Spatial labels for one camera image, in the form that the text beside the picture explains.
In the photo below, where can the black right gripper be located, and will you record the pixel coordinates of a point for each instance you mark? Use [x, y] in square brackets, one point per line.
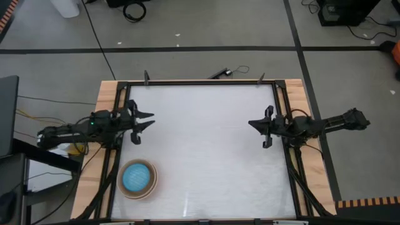
[278, 125]

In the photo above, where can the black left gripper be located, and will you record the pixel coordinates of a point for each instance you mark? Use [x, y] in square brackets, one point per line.
[128, 120]

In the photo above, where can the small blue bowl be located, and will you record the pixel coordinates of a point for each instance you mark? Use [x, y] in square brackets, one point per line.
[136, 177]

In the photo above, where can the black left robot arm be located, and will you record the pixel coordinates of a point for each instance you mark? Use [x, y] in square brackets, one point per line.
[78, 129]

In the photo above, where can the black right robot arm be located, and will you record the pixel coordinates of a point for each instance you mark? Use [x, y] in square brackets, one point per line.
[322, 125]

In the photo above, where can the yellow round object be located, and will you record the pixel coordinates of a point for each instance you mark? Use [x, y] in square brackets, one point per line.
[75, 150]

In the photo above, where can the large cream bowl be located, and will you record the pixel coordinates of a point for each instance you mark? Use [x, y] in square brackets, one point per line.
[137, 198]

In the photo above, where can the orange black striped edge strip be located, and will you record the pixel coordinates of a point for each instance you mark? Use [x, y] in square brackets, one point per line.
[368, 202]

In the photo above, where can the dark monitor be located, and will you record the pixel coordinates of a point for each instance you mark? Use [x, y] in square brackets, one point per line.
[7, 115]

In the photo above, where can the white plastic bin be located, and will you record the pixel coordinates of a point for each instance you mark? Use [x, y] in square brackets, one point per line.
[65, 7]

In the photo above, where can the black equipment box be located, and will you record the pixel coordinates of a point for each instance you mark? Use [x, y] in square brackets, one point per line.
[343, 12]

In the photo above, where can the orange object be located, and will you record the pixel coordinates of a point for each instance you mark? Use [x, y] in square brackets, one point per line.
[397, 53]

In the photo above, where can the black computer mouse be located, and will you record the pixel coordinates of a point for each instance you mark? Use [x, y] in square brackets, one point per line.
[7, 202]

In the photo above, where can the black frame clamp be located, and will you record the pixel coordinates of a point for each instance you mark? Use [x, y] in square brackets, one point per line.
[146, 78]

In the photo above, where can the black aluminium table frame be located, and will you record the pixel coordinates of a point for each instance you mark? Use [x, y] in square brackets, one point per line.
[203, 83]

